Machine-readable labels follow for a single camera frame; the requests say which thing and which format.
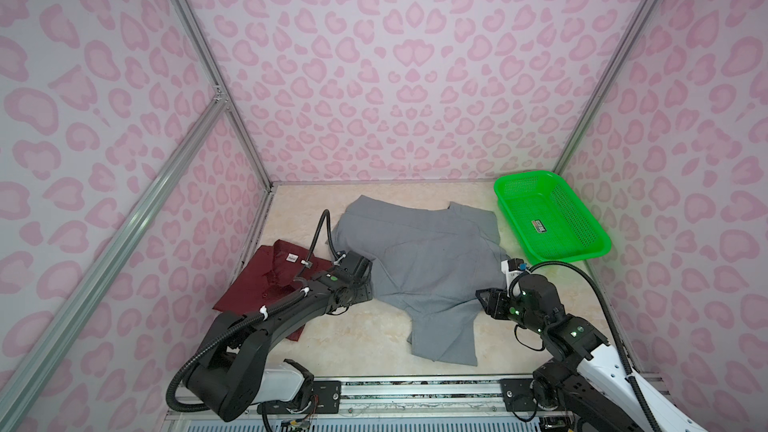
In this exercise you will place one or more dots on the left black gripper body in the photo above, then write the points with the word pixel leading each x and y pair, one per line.
pixel 362 291

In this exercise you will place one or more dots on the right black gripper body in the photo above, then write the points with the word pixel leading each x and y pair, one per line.
pixel 500 304

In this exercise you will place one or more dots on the grey long sleeve shirt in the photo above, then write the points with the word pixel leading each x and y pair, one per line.
pixel 429 264

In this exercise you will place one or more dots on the maroon long sleeve shirt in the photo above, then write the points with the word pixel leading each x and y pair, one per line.
pixel 268 276

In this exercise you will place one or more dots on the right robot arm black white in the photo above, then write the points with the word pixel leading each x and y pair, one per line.
pixel 586 374

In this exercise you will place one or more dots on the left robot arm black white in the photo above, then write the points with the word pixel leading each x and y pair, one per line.
pixel 229 373

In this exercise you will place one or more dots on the green plastic basket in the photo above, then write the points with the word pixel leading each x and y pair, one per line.
pixel 548 219

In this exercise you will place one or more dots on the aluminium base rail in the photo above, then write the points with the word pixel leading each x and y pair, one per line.
pixel 407 403

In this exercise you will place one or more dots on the right rear aluminium frame post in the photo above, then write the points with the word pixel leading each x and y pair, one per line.
pixel 642 15

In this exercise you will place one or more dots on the aluminium frame post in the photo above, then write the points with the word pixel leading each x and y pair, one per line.
pixel 204 52
pixel 642 15

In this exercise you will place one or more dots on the left rear aluminium frame post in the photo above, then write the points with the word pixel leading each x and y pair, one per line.
pixel 204 52

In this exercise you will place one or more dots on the left aluminium frame diagonal strut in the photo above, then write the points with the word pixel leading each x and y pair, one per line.
pixel 40 364

